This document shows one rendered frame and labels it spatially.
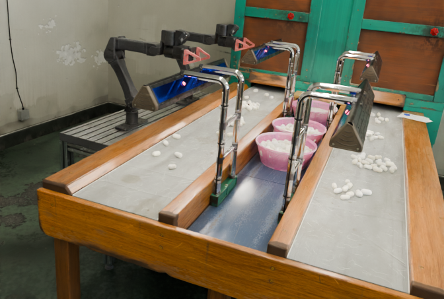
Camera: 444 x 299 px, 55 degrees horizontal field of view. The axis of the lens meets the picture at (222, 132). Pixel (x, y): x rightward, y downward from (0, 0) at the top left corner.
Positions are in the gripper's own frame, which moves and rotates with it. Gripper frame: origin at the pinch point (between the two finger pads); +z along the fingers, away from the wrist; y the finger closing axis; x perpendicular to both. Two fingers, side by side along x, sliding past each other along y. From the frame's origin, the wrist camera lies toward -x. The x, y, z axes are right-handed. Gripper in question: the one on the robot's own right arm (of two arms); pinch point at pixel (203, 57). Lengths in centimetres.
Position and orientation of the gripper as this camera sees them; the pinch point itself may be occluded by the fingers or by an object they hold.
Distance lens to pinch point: 198.5
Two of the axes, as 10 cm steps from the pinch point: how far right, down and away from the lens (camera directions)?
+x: -1.0, 9.4, 3.3
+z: 9.1, 2.2, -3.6
